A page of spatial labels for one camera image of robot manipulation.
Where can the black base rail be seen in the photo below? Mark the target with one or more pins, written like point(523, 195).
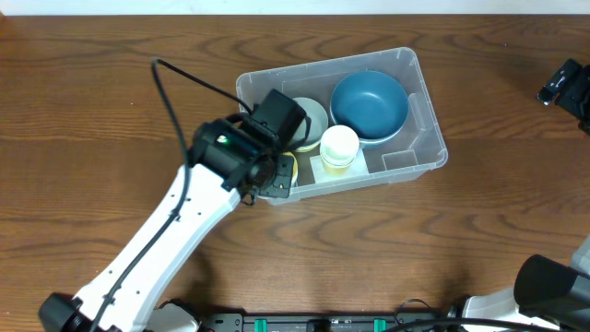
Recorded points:
point(404, 320)

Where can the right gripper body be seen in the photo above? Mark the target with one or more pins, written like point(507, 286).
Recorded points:
point(567, 88)

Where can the small light grey bowl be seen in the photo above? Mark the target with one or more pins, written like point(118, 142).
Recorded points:
point(319, 123)

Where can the clear plastic storage container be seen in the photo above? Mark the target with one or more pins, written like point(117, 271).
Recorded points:
point(418, 147)

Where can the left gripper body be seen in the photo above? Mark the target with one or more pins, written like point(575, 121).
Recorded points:
point(284, 172)

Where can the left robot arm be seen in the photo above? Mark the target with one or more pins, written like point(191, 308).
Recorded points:
point(229, 159)

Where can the cream white cup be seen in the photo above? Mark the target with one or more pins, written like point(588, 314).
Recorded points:
point(339, 142)

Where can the large dark blue bowl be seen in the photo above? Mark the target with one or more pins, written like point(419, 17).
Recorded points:
point(374, 105)

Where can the small yellow bowl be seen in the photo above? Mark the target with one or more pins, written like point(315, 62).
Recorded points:
point(307, 148)

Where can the yellow cup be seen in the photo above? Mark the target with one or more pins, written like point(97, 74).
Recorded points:
point(335, 170)
point(295, 168)

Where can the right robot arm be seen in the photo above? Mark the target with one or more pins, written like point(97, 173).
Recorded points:
point(546, 293)

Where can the green cup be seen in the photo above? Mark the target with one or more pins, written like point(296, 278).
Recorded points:
point(337, 164)

